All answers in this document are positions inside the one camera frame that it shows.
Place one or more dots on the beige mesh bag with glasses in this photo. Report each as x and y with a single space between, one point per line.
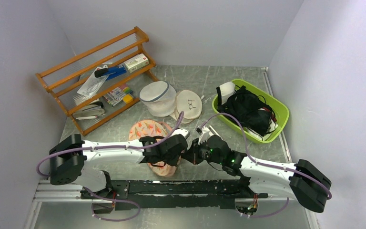
188 102

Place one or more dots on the white pen on shelf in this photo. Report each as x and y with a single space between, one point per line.
87 117

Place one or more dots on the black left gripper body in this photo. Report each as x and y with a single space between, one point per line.
170 159

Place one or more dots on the clear plastic packet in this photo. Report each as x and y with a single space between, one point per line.
92 84

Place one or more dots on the grey stapler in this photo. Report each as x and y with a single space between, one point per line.
94 108

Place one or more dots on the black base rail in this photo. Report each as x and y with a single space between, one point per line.
222 193

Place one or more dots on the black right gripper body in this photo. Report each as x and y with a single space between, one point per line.
201 152

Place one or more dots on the blue black stapler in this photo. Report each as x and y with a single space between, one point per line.
111 72

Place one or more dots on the white garment in basket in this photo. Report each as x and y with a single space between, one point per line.
226 90

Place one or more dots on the black clothes pile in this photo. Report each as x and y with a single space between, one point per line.
251 110

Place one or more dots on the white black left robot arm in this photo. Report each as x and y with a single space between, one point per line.
78 164

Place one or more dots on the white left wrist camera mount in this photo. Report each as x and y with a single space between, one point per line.
181 131

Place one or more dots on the marker pen pack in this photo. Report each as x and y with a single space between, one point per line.
114 97

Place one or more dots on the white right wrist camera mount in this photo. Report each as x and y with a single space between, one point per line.
205 133

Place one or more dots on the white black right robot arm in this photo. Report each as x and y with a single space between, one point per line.
301 181

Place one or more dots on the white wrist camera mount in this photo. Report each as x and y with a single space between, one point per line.
205 133
181 131

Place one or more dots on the white blue-rimmed mesh bag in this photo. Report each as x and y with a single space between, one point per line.
159 98

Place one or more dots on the pink floral mesh laundry bag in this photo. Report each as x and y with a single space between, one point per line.
153 129

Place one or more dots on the orange wooden shelf rack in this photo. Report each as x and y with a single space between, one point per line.
63 80

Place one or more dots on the white red-marked box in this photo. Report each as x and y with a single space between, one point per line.
136 62

